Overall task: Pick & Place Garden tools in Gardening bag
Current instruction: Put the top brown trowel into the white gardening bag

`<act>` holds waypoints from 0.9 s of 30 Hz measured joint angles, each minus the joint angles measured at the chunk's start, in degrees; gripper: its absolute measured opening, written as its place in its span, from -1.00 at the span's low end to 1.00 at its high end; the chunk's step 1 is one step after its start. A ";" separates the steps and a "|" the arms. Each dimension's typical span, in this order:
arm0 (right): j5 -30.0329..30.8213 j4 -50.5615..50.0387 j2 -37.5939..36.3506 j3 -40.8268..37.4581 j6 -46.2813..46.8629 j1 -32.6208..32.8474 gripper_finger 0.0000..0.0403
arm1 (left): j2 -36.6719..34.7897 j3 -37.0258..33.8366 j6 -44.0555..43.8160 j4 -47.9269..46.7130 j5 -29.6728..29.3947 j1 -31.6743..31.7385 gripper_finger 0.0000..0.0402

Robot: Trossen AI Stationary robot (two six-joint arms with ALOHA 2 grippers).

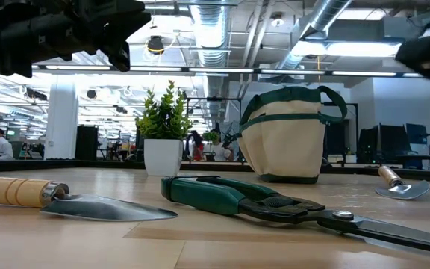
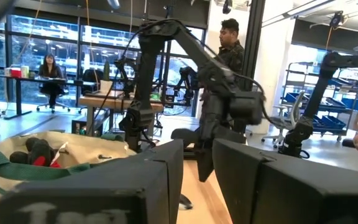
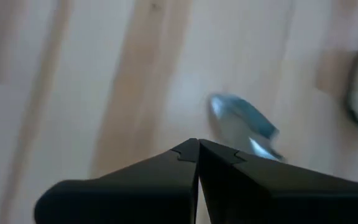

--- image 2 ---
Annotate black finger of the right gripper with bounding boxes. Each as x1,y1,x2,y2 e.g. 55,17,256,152
196,139,218,183

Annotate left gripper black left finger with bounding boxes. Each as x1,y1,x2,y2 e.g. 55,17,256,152
0,139,185,224

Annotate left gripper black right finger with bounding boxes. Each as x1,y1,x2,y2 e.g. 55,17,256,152
213,139,358,224

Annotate red and black garden glove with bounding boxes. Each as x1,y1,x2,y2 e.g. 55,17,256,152
9,136,70,169

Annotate beige green-trimmed gardening bag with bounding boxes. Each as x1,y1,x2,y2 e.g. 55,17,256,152
0,130,138,209

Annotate person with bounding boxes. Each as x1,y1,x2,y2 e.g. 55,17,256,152
37,54,65,110
199,17,246,94

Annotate black structural column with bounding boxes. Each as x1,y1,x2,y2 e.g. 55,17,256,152
240,0,267,135

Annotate white office chair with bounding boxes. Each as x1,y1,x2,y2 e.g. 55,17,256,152
261,91,306,149

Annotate metal shelf rack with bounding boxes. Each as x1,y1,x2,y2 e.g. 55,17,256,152
280,60,358,142

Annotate background wooden table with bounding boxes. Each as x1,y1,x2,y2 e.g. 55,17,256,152
78,95,165,138

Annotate cactus in white pot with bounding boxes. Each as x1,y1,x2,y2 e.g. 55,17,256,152
99,60,114,94

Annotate black office chair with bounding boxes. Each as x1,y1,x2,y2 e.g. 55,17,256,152
81,68,104,94

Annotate black office desk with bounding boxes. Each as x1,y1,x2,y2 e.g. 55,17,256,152
0,74,88,121

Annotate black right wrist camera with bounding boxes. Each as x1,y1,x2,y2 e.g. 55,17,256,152
228,89,266,126

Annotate black ceiling cable reel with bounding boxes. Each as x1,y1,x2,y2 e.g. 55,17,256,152
328,11,345,29
222,0,233,15

